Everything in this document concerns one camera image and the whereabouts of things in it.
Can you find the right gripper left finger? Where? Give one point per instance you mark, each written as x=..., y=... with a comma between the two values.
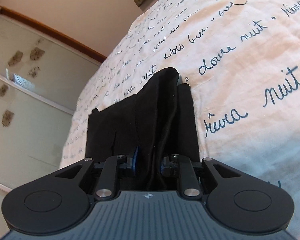
x=61, y=200

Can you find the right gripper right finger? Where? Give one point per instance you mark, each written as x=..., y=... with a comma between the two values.
x=235, y=200

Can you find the black pants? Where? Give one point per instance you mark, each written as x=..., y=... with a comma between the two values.
x=154, y=123

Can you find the frosted glass wardrobe door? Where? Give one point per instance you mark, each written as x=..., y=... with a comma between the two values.
x=41, y=79

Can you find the white script-print bedspread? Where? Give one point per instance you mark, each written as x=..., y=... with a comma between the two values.
x=241, y=59

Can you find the brown wooden door frame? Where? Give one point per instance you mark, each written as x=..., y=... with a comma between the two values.
x=34, y=24

